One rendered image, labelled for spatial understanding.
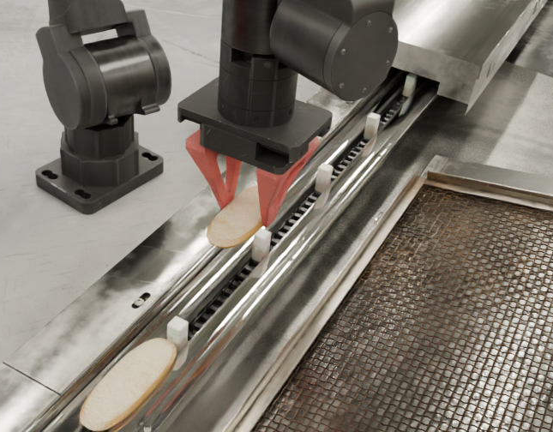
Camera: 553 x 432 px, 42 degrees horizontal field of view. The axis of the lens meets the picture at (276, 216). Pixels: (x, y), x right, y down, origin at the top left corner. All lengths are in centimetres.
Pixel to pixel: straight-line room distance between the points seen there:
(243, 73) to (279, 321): 26
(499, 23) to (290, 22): 69
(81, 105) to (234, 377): 29
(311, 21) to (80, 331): 31
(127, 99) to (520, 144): 54
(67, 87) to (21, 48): 41
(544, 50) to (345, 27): 95
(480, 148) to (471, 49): 13
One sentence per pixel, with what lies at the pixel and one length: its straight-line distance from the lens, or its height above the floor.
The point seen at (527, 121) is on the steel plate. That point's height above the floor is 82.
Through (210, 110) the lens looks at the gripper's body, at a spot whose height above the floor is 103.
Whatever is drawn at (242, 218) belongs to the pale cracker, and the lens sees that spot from 58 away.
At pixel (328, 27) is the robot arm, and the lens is 44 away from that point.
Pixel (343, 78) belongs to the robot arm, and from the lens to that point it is 44.
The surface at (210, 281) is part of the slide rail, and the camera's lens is 66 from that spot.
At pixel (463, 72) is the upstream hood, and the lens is 98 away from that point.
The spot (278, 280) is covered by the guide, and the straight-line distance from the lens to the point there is 65.
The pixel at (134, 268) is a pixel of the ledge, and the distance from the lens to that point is 65.
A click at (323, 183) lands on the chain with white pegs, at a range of 79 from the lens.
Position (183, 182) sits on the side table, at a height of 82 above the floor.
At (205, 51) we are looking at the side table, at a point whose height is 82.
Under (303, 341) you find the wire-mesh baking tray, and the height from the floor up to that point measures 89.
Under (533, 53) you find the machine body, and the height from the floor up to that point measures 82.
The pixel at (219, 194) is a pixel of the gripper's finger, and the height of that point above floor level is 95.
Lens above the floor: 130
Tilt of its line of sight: 37 degrees down
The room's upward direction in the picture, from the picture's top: 8 degrees clockwise
